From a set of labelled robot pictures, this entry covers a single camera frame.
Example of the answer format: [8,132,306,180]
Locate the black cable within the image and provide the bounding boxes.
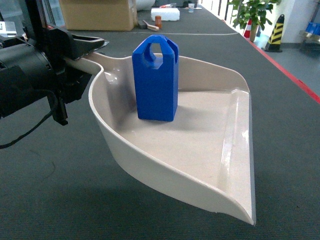
[0,88,60,150]

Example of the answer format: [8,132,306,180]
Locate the wooden handled brush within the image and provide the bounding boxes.
[137,20,160,32]

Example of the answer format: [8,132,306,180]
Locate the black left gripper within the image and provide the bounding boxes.
[41,24,109,125]

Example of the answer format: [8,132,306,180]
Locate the black yellow traffic cone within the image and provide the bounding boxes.
[263,14,285,53]

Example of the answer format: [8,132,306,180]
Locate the potted green plant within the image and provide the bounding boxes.
[227,0,282,43]

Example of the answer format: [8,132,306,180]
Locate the red white traffic cone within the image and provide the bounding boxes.
[243,19,252,39]

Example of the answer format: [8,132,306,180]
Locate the white styrofoam block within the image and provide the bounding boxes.
[150,8,180,21]

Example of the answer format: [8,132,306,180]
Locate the metal shelf rack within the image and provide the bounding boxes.
[299,21,320,49]

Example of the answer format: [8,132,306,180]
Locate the beige plastic dustpan tray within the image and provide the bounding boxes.
[67,53,257,225]

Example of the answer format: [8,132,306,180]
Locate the clear plastic cup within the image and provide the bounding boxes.
[188,3,195,13]

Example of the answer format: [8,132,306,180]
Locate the orange can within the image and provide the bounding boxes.
[155,15,162,29]

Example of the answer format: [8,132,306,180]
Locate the blue plastic block part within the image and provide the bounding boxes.
[132,34,179,122]

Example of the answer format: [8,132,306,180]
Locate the large open cardboard box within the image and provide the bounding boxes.
[59,0,138,31]

